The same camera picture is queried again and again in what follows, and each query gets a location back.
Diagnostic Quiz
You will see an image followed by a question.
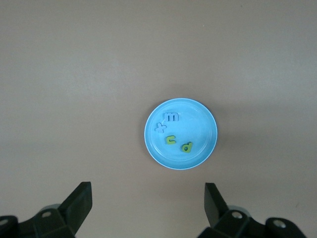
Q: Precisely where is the brown table cover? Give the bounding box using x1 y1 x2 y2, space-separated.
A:
0 0 317 238

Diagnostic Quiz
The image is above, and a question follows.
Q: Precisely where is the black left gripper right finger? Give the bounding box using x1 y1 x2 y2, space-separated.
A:
199 182 308 238

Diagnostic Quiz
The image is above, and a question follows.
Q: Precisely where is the blue lowercase letter m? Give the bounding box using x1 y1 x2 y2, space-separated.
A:
163 112 179 122

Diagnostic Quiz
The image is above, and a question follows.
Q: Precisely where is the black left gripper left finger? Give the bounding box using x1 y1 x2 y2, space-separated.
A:
0 181 94 238

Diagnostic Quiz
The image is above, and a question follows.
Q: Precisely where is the blue plate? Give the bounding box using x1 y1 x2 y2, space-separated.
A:
144 98 219 171

